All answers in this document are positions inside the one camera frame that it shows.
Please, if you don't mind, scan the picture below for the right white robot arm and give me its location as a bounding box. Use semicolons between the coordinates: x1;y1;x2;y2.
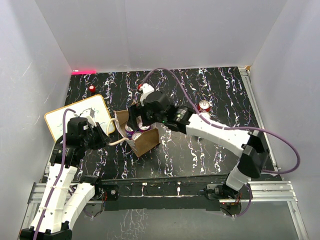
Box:
127;90;269;199

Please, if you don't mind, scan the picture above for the pink tape strip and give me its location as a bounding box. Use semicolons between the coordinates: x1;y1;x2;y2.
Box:
71;70;97;75

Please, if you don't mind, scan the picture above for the red emergency stop button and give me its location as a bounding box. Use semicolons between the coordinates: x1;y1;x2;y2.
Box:
88;85;96;94

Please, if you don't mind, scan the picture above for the purple cable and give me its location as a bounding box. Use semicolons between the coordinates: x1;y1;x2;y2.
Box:
32;107;78;240
141;68;301;218

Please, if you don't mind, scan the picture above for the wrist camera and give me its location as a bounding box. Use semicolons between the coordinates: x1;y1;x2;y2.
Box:
79;107;97;127
138;83;155;106

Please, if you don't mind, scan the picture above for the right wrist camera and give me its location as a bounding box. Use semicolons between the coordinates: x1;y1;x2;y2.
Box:
138;83;155;106

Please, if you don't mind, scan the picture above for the yellow framed whiteboard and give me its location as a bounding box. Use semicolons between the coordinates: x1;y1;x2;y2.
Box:
44;94;116;141

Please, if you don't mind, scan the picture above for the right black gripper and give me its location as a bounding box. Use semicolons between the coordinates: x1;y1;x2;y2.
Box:
127;101;166;131

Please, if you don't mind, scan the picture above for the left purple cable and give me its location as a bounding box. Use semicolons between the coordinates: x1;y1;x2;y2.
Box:
32;107;78;240

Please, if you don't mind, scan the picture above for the red cola can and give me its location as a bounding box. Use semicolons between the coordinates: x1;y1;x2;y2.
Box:
131;131;142;141
197;100;211;113

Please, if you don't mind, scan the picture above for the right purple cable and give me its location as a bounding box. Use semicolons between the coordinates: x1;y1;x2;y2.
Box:
141;68;301;218

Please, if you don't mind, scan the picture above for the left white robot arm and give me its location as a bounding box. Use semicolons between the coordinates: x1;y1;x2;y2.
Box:
19;117;108;240

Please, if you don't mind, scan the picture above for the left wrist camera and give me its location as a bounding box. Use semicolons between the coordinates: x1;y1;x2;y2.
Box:
79;107;97;127

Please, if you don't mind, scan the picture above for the canvas tote bag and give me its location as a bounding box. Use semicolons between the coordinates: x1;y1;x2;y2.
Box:
107;110;160;157

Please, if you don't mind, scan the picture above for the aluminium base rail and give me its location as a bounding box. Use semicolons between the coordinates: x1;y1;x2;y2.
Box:
22;172;308;240

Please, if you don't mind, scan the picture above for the purple soda can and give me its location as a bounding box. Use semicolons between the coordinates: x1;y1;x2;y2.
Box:
199;111;211;120
124;124;136;138
138;124;152;133

